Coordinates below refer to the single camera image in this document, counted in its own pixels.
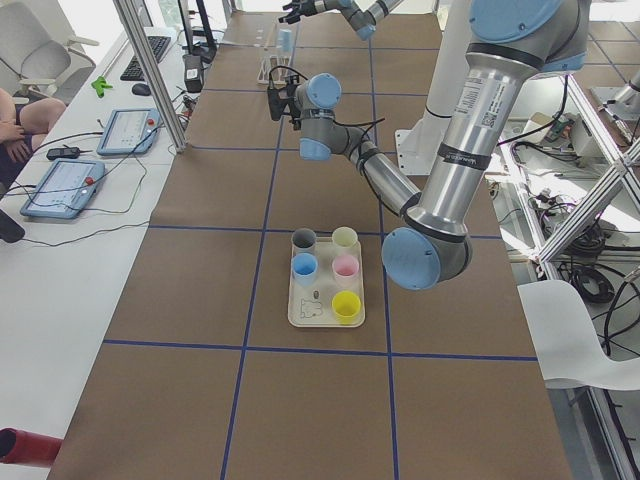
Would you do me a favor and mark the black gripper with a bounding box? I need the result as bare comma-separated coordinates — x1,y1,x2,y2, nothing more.
278,0,323,23
267,85,301,131

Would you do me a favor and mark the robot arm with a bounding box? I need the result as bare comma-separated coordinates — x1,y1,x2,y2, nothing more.
267,1,590,290
278,0,402,41

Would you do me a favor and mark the grey plastic cup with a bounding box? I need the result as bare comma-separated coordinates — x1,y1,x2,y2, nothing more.
291,228,317,253

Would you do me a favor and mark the pale green plastic cup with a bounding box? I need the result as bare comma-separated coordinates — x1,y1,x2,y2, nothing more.
331,226,358,251

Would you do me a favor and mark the pink plastic cup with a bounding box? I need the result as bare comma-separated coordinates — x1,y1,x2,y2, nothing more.
332,254,360,288

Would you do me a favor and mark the yellow plastic cup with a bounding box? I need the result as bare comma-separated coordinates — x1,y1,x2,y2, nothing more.
331,290,362,325

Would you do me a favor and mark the black computer monitor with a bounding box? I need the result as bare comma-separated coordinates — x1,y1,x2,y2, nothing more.
177,0,219,64

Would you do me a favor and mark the black power adapter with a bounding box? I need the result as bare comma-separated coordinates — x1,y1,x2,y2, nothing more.
182,54,204,93

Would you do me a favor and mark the black keyboard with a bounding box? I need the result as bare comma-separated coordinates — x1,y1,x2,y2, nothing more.
119,35,172,82

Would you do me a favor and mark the black computer mouse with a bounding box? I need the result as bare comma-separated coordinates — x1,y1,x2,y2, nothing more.
131,83,151,96

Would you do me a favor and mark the far blue teach pendant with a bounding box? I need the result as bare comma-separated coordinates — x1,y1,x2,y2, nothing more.
96,108,161,156

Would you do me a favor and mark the blue teach pendant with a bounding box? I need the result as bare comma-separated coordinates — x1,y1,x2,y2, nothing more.
20,159,106,220
96,108,161,156

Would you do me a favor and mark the cream plastic tray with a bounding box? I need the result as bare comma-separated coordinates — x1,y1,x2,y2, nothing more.
288,237,365,328

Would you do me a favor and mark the green plastic clamp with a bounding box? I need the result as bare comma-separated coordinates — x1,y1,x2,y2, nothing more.
91,76,113,98

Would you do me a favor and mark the black handheld controller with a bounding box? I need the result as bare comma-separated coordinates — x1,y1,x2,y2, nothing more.
46,147,81,161

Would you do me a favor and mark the near blue teach pendant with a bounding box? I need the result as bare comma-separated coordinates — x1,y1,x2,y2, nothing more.
20,159,106,220

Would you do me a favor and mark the white office chair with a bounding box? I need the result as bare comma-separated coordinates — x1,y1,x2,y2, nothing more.
1,1,99,104

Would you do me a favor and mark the seated person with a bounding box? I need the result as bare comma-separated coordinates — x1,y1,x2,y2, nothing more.
1,89,66,188

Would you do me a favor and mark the white plastic chair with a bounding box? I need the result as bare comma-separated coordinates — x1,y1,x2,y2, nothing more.
518,280,639,391

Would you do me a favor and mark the red cylinder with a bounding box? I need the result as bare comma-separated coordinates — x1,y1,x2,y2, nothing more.
1,428,63,468

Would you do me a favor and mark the white wire cup rack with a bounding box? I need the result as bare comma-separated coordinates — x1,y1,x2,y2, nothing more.
257,23,293,86

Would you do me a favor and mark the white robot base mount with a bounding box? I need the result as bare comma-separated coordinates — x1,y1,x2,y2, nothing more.
394,129,437,176

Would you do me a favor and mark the aluminium frame post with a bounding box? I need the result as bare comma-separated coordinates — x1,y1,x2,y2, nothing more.
113,0,187,153

